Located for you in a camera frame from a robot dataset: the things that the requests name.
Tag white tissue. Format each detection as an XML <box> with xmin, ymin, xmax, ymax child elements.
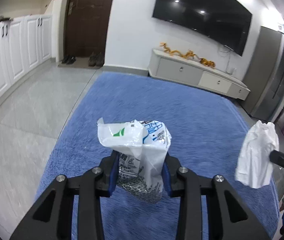
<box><xmin>235</xmin><ymin>120</ymin><xmax>279</xmax><ymax>189</ymax></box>

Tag white plastic packaging bag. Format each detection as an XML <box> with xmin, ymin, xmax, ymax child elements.
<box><xmin>97</xmin><ymin>118</ymin><xmax>171</xmax><ymax>204</ymax></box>

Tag blue towel table cover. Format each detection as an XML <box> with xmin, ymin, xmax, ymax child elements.
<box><xmin>35</xmin><ymin>72</ymin><xmax>279</xmax><ymax>239</ymax></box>

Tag grey refrigerator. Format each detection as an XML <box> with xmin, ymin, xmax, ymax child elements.
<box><xmin>241</xmin><ymin>27</ymin><xmax>284</xmax><ymax>121</ymax></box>

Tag white TV cabinet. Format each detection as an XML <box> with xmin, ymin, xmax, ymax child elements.
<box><xmin>149</xmin><ymin>49</ymin><xmax>250</xmax><ymax>100</ymax></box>

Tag brown shoes pair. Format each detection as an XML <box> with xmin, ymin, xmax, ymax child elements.
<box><xmin>88</xmin><ymin>53</ymin><xmax>105</xmax><ymax>67</ymax></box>

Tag gold tiger figurine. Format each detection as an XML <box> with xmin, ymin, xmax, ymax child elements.
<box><xmin>199</xmin><ymin>58</ymin><xmax>216</xmax><ymax>69</ymax></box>

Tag black shoes pair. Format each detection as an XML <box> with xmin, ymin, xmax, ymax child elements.
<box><xmin>61</xmin><ymin>55</ymin><xmax>76</xmax><ymax>64</ymax></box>

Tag gold dragon figurine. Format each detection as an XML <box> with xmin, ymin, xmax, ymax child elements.
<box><xmin>159</xmin><ymin>42</ymin><xmax>199</xmax><ymax>60</ymax></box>

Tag brown entrance door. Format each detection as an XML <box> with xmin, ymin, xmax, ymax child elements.
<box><xmin>64</xmin><ymin>0</ymin><xmax>113</xmax><ymax>60</ymax></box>

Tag white wall cupboards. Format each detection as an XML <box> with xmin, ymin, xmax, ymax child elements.
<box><xmin>0</xmin><ymin>0</ymin><xmax>54</xmax><ymax>99</ymax></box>

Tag black wall television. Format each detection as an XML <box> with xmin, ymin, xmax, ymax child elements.
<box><xmin>152</xmin><ymin>0</ymin><xmax>252</xmax><ymax>56</ymax></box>

